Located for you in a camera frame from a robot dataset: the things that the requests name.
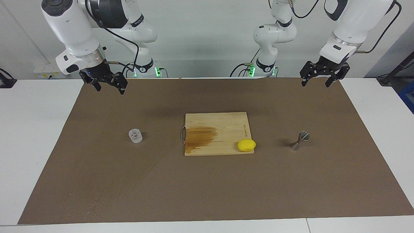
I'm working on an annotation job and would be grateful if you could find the brown table mat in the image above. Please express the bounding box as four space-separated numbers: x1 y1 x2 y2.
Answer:
18 77 414 225

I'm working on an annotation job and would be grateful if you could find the black base cable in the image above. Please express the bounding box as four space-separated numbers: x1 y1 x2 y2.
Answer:
230 48 261 77

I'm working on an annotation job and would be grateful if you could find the blue crate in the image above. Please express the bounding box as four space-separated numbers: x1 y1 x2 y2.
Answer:
398 81 414 114

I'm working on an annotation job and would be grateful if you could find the black stand foot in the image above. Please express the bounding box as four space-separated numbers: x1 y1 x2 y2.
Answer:
0 68 17 88

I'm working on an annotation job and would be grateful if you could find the white wall socket strip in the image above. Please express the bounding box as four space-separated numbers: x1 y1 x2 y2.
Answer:
33 63 62 80

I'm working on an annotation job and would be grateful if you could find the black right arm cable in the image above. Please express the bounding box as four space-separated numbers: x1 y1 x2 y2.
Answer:
85 0 140 74

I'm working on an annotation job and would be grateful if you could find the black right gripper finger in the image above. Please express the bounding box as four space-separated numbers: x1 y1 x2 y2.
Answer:
110 74 127 95
85 79 101 92

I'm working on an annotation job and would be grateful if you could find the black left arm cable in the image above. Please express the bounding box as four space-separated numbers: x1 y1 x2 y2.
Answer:
289 0 402 54

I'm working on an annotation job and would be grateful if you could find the steel double jigger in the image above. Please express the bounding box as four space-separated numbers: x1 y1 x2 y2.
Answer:
290 131 310 151

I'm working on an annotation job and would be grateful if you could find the black tripod leg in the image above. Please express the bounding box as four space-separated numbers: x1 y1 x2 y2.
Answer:
377 52 414 86

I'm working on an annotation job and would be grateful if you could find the yellow lemon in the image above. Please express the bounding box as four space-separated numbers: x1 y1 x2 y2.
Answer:
237 139 256 152

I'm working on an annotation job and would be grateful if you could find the wooden cutting board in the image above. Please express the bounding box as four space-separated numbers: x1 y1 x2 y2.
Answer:
180 112 255 157

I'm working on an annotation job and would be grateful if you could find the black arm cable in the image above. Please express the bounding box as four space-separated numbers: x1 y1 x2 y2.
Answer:
85 0 140 74
289 0 402 54

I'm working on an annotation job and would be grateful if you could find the clear plastic cup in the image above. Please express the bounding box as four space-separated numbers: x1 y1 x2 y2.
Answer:
128 128 143 143

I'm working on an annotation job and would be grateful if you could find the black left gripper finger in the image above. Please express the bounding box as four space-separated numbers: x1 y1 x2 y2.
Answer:
300 61 319 87
325 65 350 88

